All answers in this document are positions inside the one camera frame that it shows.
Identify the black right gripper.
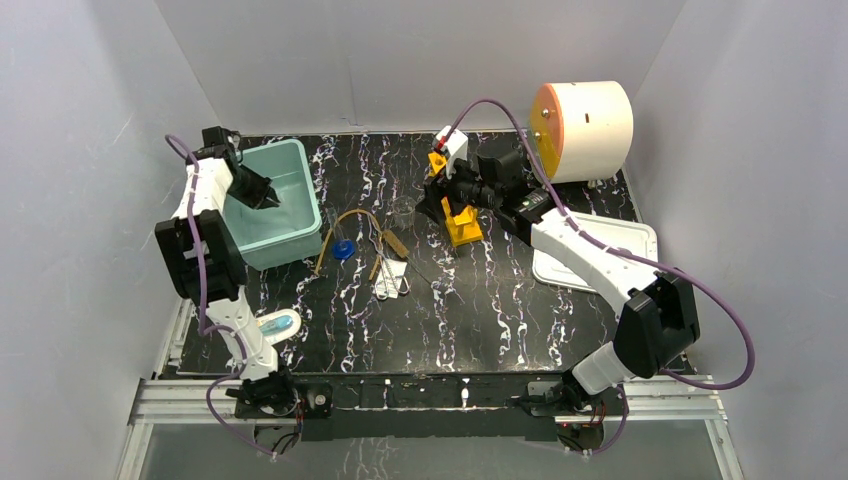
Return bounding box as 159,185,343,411
414,151,501,227

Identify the blue round cap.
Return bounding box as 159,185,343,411
331,239,356,261

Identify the brown test tube brush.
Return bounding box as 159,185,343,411
383,229,409,259

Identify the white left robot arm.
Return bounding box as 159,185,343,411
154,126,299,416

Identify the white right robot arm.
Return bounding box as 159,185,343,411
416,151,700,414

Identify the teal plastic bin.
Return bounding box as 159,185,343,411
221,138,326,270

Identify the yellow test tube rack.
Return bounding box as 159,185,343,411
428,152,483,248

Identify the clear glass beaker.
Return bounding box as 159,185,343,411
391,196,416,230

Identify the cream cylindrical drum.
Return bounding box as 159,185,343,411
529,81,634,184

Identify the brown rubber tubing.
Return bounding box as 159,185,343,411
312,208,384,280

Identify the packaged blue pipette bulb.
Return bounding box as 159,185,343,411
257,309,302,345

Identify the white plastic bin lid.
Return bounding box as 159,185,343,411
531,209,658,300

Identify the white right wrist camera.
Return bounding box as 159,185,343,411
433,125,469,179

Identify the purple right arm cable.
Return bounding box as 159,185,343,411
440,99,757,456

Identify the aluminium frame rail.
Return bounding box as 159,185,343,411
130,372,726,425

